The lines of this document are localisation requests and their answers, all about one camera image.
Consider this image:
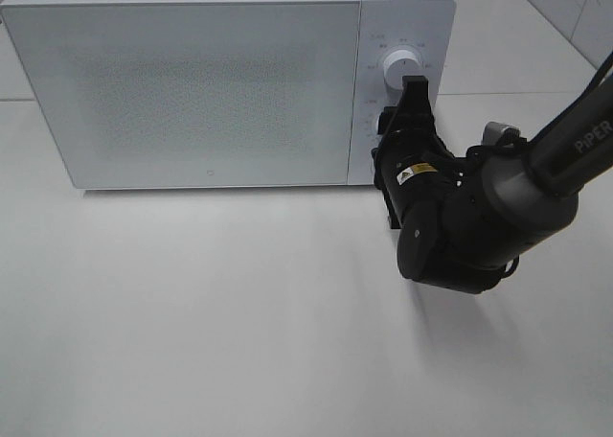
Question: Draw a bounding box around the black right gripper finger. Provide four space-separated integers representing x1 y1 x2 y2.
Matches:
395 75 434 121

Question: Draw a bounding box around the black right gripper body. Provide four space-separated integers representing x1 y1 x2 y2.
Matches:
372 116 453 229

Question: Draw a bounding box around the white microwave knob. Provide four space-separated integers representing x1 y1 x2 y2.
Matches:
382 45 422 90
375 106 397 135

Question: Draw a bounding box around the white microwave door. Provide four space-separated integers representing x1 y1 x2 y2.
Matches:
2 3 359 189

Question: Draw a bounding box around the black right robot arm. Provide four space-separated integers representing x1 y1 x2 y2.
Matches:
372 60 612 294

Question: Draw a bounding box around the white microwave oven body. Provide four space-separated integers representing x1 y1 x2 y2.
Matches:
1 0 456 189

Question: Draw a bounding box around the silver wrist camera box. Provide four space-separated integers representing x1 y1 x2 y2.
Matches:
481 122 521 146

